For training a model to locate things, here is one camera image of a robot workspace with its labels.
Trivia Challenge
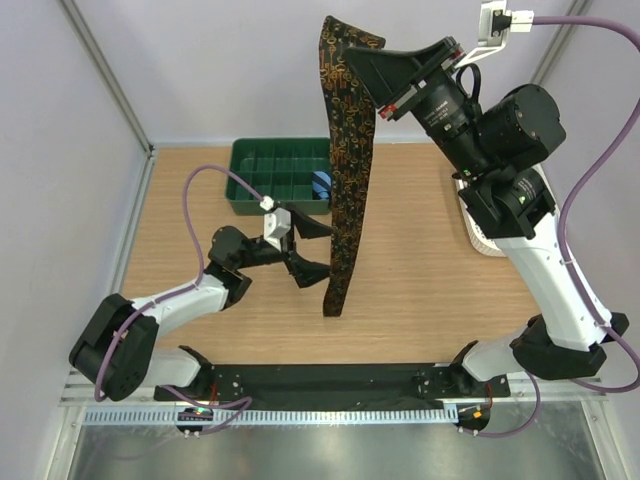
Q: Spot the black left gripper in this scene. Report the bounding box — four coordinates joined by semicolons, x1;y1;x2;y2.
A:
235;204;340;286

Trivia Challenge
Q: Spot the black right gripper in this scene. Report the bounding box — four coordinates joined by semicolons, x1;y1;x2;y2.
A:
341;37;493;180

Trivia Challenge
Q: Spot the black tie with gold keys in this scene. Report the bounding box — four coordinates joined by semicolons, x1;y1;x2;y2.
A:
318;15;386;318

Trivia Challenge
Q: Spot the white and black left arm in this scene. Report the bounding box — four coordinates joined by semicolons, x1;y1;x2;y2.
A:
69;203;332;401

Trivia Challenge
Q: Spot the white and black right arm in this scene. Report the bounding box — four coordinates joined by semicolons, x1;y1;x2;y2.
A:
344;37;629;396

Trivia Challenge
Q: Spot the rolled blue striped tie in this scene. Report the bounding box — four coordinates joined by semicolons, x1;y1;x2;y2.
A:
311;170;332;201

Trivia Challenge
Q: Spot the green divided organizer tray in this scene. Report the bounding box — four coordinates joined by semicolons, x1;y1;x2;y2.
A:
229;137;331;215

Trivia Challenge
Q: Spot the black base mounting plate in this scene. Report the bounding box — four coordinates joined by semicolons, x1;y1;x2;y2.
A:
177;363;510;412

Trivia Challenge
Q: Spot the white perforated plastic basket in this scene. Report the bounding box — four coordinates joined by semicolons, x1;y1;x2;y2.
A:
453;169;556;259

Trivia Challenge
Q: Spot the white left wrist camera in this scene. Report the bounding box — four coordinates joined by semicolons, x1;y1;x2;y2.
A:
263;208;291;251

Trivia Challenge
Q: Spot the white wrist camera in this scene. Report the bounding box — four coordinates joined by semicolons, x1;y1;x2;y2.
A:
263;208;291;251
478;1;535;48

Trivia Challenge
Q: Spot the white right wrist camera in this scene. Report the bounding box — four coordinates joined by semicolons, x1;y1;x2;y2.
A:
478;1;535;48

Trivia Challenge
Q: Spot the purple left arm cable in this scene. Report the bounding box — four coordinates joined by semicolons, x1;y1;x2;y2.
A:
93;165;274;401

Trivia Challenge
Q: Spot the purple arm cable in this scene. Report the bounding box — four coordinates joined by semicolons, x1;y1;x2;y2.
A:
93;165;274;401
472;13;640;439

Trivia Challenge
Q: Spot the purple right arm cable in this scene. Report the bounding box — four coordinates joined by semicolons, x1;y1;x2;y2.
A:
472;13;640;439

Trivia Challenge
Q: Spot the white slotted cable duct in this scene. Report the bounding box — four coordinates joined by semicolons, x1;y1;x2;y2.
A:
83;404;458;426

